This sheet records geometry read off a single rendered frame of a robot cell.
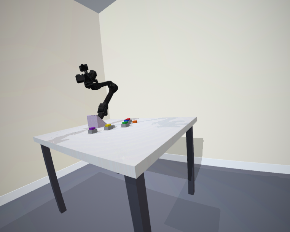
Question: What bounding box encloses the yellow button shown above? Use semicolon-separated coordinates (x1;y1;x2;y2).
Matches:
104;124;113;130

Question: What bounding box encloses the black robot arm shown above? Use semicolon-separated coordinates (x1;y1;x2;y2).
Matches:
75;70;118;119

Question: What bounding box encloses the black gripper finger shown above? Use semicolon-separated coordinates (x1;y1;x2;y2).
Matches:
80;64;88;70
84;74;92;84

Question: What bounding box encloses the green button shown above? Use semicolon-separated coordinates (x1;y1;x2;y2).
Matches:
121;121;130;127

